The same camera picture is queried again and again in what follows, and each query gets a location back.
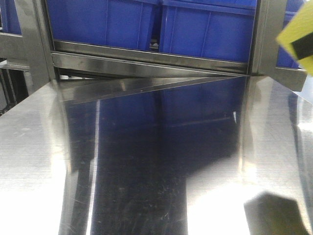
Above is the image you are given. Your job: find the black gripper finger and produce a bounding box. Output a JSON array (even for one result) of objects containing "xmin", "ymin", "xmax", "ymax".
[{"xmin": 291, "ymin": 33, "xmax": 313, "ymax": 60}]

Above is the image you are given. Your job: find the yellow foam block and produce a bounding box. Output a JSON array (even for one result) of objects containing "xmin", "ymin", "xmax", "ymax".
[{"xmin": 276, "ymin": 0, "xmax": 313, "ymax": 75}]

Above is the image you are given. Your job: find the stainless steel shelf rack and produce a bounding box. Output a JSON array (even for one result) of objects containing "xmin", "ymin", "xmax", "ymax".
[{"xmin": 0, "ymin": 0, "xmax": 308, "ymax": 92}]

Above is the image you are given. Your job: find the blue plastic bin right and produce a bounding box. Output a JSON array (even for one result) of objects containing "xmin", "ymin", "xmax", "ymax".
[{"xmin": 277, "ymin": 0, "xmax": 304, "ymax": 69}]

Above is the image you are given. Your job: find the blue plastic bin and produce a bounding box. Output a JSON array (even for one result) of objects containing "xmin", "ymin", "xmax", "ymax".
[
  {"xmin": 159, "ymin": 0, "xmax": 257, "ymax": 63},
  {"xmin": 47, "ymin": 0, "xmax": 159, "ymax": 50},
  {"xmin": 277, "ymin": 0, "xmax": 304, "ymax": 69}
]

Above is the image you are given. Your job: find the blue plastic bin middle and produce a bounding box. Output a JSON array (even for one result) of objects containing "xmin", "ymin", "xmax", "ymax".
[{"xmin": 159, "ymin": 0, "xmax": 257, "ymax": 63}]

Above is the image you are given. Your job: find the blue plastic bin left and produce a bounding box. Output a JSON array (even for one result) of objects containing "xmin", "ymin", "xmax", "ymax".
[{"xmin": 47, "ymin": 0, "xmax": 159, "ymax": 50}]

